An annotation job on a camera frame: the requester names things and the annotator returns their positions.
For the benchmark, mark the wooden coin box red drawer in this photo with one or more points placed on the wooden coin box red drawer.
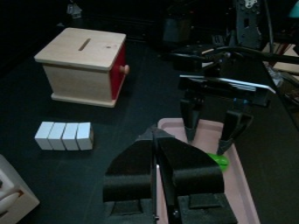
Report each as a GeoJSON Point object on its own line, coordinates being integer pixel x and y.
{"type": "Point", "coordinates": [85, 66]}

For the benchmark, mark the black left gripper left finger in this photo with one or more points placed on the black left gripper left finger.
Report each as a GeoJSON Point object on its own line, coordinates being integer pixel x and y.
{"type": "Point", "coordinates": [128, 175]}

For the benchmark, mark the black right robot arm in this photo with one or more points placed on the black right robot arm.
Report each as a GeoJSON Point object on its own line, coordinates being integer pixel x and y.
{"type": "Point", "coordinates": [252, 26]}

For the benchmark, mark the white rectangular block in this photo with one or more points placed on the white rectangular block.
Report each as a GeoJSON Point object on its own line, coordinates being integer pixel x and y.
{"type": "Point", "coordinates": [56, 136]}
{"type": "Point", "coordinates": [69, 136]}
{"type": "Point", "coordinates": [84, 136]}
{"type": "Point", "coordinates": [42, 135]}

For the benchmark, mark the pink plastic tray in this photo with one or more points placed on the pink plastic tray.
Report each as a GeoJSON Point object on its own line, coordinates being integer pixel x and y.
{"type": "Point", "coordinates": [237, 178]}

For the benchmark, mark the green toy pea pod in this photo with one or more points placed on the green toy pea pod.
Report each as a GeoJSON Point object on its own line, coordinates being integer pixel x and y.
{"type": "Point", "coordinates": [219, 161]}

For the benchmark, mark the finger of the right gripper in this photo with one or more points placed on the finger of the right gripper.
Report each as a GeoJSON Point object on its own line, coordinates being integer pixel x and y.
{"type": "Point", "coordinates": [235, 128]}
{"type": "Point", "coordinates": [191, 115]}

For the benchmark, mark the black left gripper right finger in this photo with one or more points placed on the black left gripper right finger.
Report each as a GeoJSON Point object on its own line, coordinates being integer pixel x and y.
{"type": "Point", "coordinates": [193, 172]}

